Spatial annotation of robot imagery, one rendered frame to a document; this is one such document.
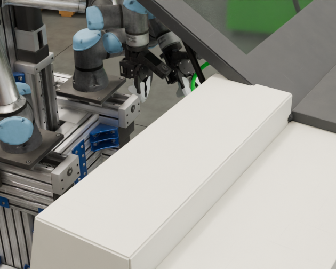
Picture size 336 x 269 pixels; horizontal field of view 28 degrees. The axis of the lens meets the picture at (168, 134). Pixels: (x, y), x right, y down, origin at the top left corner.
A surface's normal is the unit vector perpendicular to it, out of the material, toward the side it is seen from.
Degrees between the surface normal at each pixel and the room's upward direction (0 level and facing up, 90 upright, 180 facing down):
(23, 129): 98
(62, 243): 90
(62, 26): 0
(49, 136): 0
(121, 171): 0
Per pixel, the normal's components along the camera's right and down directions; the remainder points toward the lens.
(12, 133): 0.19, 0.62
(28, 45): -0.42, 0.48
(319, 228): -0.01, -0.85
